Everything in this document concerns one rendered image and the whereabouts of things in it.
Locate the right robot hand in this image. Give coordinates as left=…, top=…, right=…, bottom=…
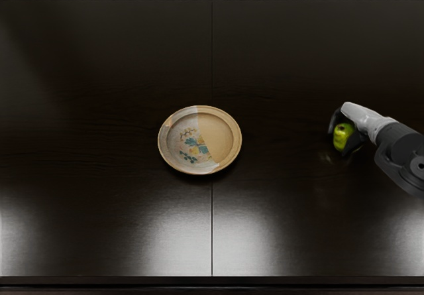
left=327, top=101, right=398, bottom=158

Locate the green fruit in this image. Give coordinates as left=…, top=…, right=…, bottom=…
left=333, top=123, right=356, bottom=152

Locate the tan patterned ceramic plate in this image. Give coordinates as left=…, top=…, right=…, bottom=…
left=157, top=105, right=243, bottom=175

